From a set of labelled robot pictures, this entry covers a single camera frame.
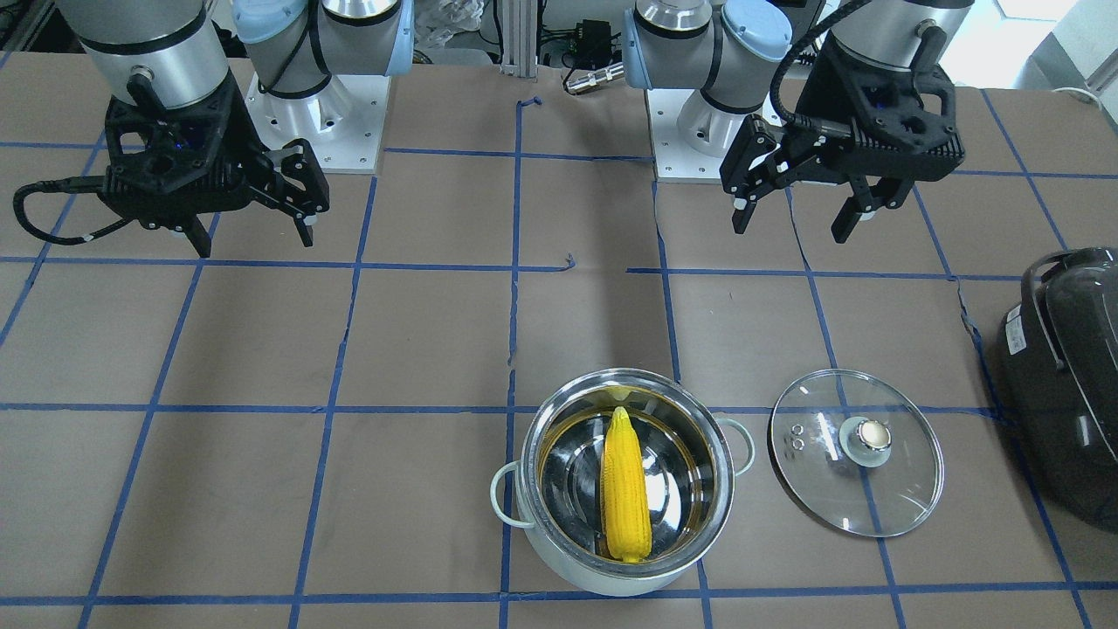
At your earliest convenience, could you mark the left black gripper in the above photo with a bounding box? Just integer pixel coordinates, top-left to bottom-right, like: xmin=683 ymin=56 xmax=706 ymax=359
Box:
xmin=719 ymin=35 xmax=966 ymax=244

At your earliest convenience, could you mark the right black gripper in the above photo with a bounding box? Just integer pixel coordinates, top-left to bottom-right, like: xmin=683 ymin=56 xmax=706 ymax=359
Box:
xmin=97 ymin=72 xmax=330 ymax=259

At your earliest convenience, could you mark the glass pot lid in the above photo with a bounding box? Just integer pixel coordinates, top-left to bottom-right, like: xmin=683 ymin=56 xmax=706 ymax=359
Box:
xmin=768 ymin=368 xmax=945 ymax=539

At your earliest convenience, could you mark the yellow toy corn cob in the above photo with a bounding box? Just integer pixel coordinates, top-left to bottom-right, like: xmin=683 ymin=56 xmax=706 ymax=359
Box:
xmin=600 ymin=406 xmax=653 ymax=563

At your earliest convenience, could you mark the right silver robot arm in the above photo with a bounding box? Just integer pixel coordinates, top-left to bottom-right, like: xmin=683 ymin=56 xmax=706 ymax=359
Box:
xmin=13 ymin=1 xmax=415 ymax=258

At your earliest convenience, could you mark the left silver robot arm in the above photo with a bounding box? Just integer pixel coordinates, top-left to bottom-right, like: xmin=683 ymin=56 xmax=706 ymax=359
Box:
xmin=620 ymin=1 xmax=972 ymax=244

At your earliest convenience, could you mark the pale green electric pot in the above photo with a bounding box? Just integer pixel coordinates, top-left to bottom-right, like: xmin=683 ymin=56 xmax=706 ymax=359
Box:
xmin=487 ymin=368 xmax=757 ymax=597

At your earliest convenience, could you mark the dark brown rice cooker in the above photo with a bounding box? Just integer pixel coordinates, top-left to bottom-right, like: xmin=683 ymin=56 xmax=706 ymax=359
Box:
xmin=997 ymin=247 xmax=1117 ymax=532

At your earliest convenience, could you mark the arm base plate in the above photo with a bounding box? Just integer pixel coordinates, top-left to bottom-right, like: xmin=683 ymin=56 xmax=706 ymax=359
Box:
xmin=645 ymin=89 xmax=747 ymax=184
xmin=246 ymin=75 xmax=392 ymax=175

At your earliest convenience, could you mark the aluminium frame post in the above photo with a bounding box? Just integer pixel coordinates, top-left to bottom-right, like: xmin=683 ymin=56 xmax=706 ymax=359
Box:
xmin=493 ymin=1 xmax=540 ymax=80

